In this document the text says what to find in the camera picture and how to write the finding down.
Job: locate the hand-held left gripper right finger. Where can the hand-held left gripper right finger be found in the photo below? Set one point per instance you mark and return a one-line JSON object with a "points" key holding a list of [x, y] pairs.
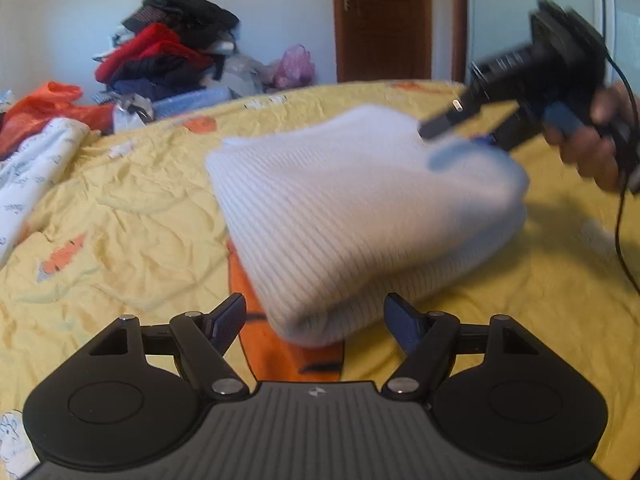
{"points": [[404, 322]]}

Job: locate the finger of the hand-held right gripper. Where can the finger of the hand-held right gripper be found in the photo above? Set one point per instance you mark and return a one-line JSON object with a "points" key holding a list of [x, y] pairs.
{"points": [[450, 120]]}

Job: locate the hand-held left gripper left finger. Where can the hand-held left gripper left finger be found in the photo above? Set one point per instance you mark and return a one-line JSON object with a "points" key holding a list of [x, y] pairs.
{"points": [[230, 317]]}

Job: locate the white knit sweater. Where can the white knit sweater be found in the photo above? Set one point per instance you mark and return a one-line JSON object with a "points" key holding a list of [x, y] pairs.
{"points": [[350, 210]]}

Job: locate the pile of clothes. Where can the pile of clothes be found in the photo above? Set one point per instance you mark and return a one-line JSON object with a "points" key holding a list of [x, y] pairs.
{"points": [[160, 50]]}

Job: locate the person's right hand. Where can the person's right hand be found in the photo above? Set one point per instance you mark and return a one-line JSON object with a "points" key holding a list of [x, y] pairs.
{"points": [[595, 160]]}

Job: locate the white wardrobe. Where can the white wardrobe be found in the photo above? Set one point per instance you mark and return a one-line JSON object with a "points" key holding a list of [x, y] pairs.
{"points": [[500, 10]]}

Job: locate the brown wooden door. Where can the brown wooden door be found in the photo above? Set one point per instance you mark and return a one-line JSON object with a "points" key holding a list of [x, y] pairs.
{"points": [[380, 20]]}

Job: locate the yellow printed bed sheet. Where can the yellow printed bed sheet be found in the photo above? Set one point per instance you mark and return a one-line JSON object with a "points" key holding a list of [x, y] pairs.
{"points": [[125, 220]]}

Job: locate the pink plastic bag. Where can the pink plastic bag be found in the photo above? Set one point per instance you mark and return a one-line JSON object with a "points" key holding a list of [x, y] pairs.
{"points": [[295, 65]]}

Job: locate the large translucent plastic bag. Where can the large translucent plastic bag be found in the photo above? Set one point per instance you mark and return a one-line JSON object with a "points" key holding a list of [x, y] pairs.
{"points": [[247, 72]]}

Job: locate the light blue knit blanket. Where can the light blue knit blanket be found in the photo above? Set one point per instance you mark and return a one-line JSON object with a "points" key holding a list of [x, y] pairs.
{"points": [[195, 100]]}

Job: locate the crumpled clear plastic bag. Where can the crumpled clear plastic bag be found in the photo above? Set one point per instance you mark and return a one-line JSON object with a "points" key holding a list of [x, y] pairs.
{"points": [[132, 112]]}

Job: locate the white printed quilt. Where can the white printed quilt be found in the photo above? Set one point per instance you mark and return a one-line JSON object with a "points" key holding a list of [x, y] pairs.
{"points": [[30, 170]]}

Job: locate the orange plastic bag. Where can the orange plastic bag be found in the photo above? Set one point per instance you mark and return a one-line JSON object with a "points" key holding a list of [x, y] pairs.
{"points": [[40, 110]]}

